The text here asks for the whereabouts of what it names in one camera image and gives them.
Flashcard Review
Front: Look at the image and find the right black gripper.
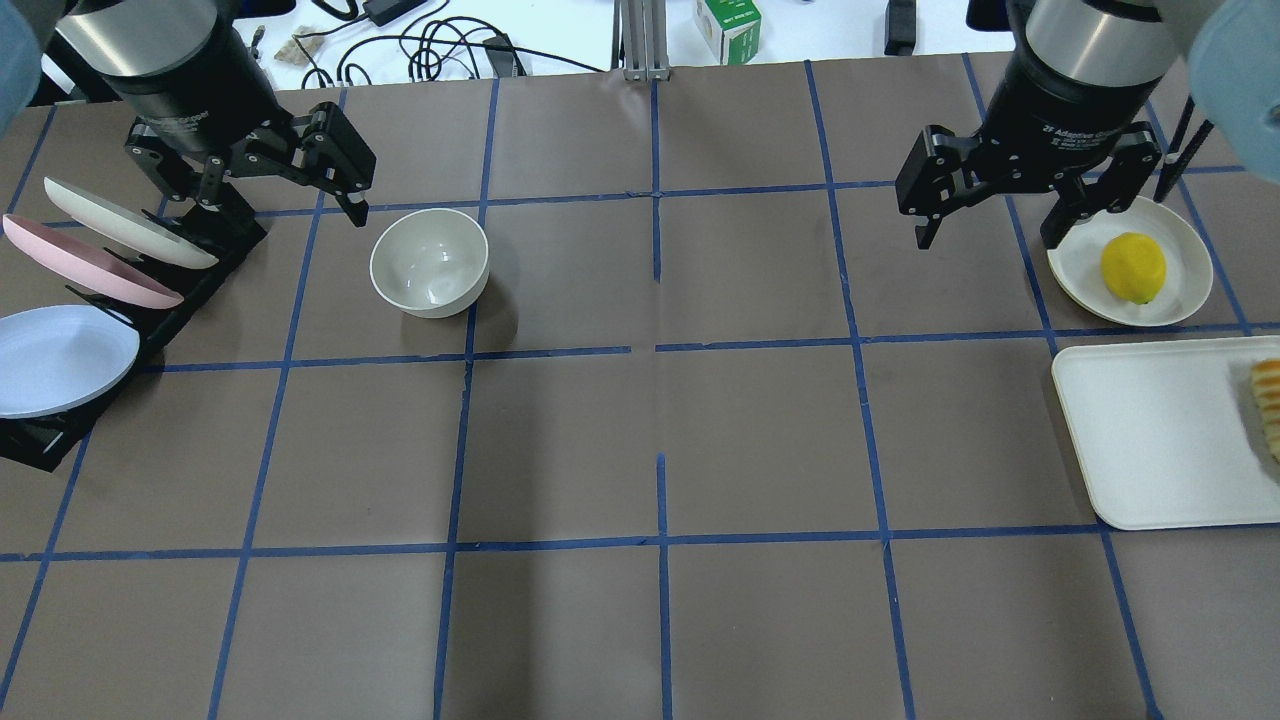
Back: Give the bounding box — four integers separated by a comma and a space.
895, 1, 1175, 250

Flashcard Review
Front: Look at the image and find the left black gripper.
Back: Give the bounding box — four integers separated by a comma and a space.
56, 1, 378, 236

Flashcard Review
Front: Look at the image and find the yellow lemon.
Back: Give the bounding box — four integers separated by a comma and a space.
1100, 232, 1167, 305

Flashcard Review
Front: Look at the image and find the white ceramic bowl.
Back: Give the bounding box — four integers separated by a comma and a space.
367, 208, 490, 319

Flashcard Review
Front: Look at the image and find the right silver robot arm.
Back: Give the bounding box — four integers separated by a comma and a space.
895, 1, 1279, 249

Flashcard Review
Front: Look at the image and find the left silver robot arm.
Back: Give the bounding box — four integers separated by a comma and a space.
1, 1, 376, 227

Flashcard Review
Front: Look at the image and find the small cream plate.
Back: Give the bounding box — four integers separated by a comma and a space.
1047, 199, 1213, 327

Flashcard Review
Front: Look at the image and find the white plate in rack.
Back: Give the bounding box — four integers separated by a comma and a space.
44, 176, 218, 270

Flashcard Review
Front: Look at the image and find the black power adapter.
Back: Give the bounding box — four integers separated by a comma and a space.
361, 0, 426, 27

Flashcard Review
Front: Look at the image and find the pink plate in rack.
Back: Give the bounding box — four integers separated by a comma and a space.
3, 214, 184, 310

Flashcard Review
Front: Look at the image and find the light blue plate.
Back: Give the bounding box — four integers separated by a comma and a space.
1, 305, 141, 419

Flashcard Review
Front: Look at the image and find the white rectangular tray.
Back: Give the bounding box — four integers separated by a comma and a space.
1051, 336, 1279, 530

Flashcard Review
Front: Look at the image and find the green white carton box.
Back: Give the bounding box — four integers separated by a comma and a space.
692, 1, 763, 67

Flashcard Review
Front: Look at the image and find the black plate rack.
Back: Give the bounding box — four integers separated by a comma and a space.
1, 206, 265, 471

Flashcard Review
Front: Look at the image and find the black cable bundle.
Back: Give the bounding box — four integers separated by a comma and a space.
294, 0, 605, 88

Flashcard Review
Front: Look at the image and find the aluminium frame post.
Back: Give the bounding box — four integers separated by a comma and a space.
612, 1, 671, 82

